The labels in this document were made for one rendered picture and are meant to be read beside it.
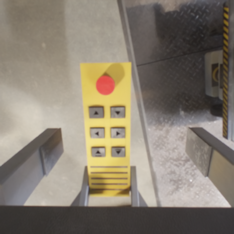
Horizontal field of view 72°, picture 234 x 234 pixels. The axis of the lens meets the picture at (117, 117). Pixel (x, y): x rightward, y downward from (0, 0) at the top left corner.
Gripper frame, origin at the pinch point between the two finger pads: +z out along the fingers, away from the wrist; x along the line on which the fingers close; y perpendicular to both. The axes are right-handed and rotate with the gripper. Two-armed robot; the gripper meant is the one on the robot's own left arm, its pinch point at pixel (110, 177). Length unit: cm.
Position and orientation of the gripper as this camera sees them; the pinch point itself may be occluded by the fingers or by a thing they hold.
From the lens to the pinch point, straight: 34.2
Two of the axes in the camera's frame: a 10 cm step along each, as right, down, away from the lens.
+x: 10.0, -0.1, -0.3
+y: 0.3, 6.9, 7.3
